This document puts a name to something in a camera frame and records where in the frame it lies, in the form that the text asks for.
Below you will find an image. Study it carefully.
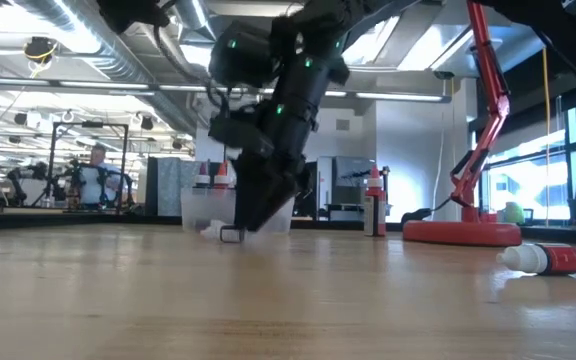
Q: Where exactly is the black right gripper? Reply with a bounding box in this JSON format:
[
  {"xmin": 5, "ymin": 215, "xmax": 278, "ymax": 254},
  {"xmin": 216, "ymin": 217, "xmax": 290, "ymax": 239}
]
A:
[{"xmin": 235, "ymin": 148, "xmax": 310, "ymax": 233}]

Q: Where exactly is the purple-tipped large bottle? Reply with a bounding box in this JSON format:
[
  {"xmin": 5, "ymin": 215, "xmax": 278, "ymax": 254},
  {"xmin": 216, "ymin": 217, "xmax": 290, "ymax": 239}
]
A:
[{"xmin": 195, "ymin": 162, "xmax": 212, "ymax": 190}]

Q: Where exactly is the black upright panel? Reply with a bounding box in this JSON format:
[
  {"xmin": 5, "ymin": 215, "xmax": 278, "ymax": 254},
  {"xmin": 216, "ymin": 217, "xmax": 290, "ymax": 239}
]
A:
[{"xmin": 295, "ymin": 160, "xmax": 320, "ymax": 219}]

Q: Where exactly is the clear plastic bin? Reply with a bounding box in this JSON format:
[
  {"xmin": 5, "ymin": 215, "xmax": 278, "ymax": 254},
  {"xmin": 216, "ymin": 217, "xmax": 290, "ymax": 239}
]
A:
[{"xmin": 180, "ymin": 187, "xmax": 295, "ymax": 235}]

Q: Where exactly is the grey partition panel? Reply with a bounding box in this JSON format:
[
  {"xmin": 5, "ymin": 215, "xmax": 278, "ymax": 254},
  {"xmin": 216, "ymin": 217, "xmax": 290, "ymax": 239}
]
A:
[{"xmin": 145, "ymin": 156, "xmax": 209, "ymax": 217}]

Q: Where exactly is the red desk lamp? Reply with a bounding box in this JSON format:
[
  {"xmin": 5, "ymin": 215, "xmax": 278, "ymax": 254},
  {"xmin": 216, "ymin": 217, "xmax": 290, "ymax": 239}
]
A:
[{"xmin": 401, "ymin": 0, "xmax": 523, "ymax": 248}]

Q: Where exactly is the green round object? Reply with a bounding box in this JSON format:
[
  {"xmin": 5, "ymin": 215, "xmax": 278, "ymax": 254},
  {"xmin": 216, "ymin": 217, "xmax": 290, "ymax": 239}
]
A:
[{"xmin": 503, "ymin": 201, "xmax": 525, "ymax": 225}]

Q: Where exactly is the small red-label dropper bottle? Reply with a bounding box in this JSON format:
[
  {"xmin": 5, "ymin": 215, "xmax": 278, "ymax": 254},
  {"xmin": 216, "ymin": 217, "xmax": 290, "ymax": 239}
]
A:
[{"xmin": 496, "ymin": 243, "xmax": 576, "ymax": 277}]

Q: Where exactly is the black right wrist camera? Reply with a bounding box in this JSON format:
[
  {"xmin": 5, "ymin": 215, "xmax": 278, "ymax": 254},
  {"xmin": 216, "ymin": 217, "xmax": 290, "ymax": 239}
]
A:
[{"xmin": 207, "ymin": 114, "xmax": 275, "ymax": 157}]

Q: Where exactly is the black lamp cord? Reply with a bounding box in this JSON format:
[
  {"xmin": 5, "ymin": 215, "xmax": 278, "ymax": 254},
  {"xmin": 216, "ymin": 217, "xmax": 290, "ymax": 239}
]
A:
[{"xmin": 400, "ymin": 197, "xmax": 457, "ymax": 225}]

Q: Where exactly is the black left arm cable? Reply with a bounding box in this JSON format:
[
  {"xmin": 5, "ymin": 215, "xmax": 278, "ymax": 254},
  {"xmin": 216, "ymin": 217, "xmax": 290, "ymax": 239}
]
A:
[{"xmin": 152, "ymin": 22, "xmax": 229, "ymax": 121}]

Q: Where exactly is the black table frame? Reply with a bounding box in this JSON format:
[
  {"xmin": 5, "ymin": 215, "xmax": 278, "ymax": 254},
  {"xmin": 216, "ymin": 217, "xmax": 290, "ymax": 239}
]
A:
[{"xmin": 0, "ymin": 207, "xmax": 576, "ymax": 247}]

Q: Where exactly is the black metal frame station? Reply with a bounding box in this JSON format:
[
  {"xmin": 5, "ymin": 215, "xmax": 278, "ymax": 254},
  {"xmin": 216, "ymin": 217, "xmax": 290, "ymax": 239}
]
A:
[{"xmin": 50, "ymin": 121, "xmax": 130, "ymax": 214}]

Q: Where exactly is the black ceiling cord reel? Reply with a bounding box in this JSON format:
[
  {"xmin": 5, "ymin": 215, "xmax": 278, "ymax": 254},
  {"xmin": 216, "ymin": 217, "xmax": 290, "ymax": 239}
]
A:
[{"xmin": 22, "ymin": 35, "xmax": 60, "ymax": 65}]

